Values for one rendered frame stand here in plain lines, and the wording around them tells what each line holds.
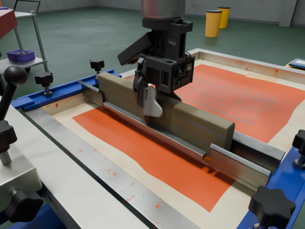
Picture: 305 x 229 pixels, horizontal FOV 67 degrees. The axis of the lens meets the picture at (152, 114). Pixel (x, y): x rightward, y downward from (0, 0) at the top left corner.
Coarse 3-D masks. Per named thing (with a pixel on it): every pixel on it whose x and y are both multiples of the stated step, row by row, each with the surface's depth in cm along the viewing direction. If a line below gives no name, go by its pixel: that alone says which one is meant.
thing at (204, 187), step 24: (288, 96) 71; (264, 120) 59; (288, 120) 59; (144, 144) 50; (168, 144) 50; (144, 168) 44; (168, 168) 44; (192, 168) 44; (192, 192) 39; (216, 192) 39
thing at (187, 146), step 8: (104, 104) 58; (112, 104) 58; (120, 112) 55; (128, 112) 54; (136, 120) 51; (144, 128) 50; (152, 128) 49; (160, 136) 47; (168, 136) 46; (176, 144) 45; (184, 144) 44; (192, 152) 43; (200, 152) 42
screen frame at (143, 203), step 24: (264, 72) 86; (288, 72) 81; (72, 96) 63; (48, 120) 52; (72, 144) 45; (96, 168) 39; (120, 168) 39; (120, 192) 35; (144, 192) 35; (144, 216) 31; (168, 216) 31
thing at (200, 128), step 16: (112, 80) 55; (112, 96) 57; (128, 96) 52; (160, 96) 47; (176, 112) 44; (192, 112) 41; (208, 112) 41; (160, 128) 49; (176, 128) 45; (192, 128) 42; (208, 128) 40; (224, 128) 37; (192, 144) 44; (208, 144) 41; (224, 144) 39
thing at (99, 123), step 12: (204, 72) 89; (216, 72) 89; (228, 72) 89; (96, 108) 64; (84, 120) 59; (96, 120) 59; (108, 120) 59; (120, 120) 59; (96, 132) 54; (108, 132) 54; (120, 132) 54; (132, 132) 54; (144, 132) 54; (120, 144) 50; (132, 144) 50
